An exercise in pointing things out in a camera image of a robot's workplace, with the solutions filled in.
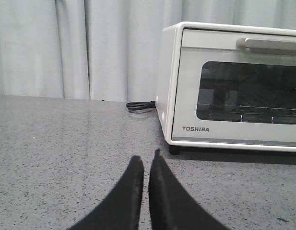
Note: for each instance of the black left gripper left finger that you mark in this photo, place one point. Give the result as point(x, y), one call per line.
point(120, 210)

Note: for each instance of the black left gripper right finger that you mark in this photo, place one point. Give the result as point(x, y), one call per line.
point(171, 207)

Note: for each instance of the grey curtain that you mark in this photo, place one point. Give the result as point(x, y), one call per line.
point(107, 49)

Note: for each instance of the oven glass door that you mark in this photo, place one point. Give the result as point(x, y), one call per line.
point(236, 88)

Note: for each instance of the white Toshiba toaster oven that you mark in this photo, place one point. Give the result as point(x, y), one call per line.
point(166, 85)

